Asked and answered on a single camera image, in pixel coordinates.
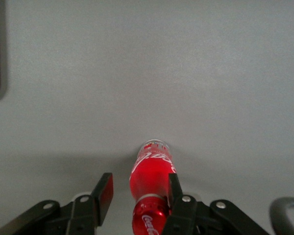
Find red coke bottle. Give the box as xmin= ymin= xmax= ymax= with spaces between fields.
xmin=129 ymin=139 xmax=177 ymax=235

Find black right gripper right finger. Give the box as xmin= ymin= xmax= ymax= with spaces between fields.
xmin=161 ymin=173 xmax=270 ymax=235

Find black cable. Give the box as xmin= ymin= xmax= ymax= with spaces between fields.
xmin=269 ymin=197 xmax=294 ymax=235

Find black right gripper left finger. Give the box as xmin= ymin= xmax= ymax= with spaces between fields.
xmin=0 ymin=172 xmax=114 ymax=235

